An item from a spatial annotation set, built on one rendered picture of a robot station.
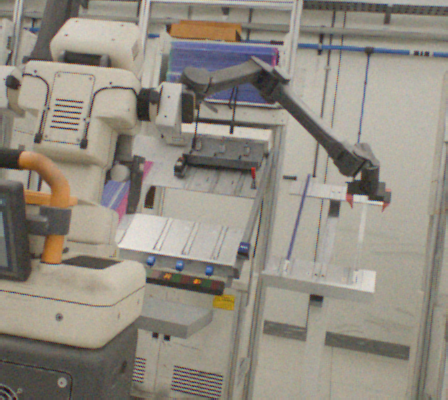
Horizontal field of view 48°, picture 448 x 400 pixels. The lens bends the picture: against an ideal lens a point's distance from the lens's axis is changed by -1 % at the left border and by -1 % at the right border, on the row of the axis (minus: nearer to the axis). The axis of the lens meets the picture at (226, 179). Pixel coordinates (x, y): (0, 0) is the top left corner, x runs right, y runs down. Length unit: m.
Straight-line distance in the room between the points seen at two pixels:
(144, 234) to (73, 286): 1.11
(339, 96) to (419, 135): 0.62
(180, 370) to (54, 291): 1.44
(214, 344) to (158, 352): 0.25
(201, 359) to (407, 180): 2.12
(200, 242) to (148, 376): 0.70
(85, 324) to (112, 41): 0.72
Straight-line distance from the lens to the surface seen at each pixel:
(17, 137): 3.02
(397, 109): 3.81
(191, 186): 2.14
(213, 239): 1.91
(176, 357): 2.26
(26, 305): 0.92
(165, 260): 1.88
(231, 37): 2.76
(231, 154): 2.19
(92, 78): 1.27
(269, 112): 2.30
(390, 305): 3.79
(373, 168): 1.59
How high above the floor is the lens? 0.97
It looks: 2 degrees up
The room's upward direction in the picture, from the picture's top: 7 degrees clockwise
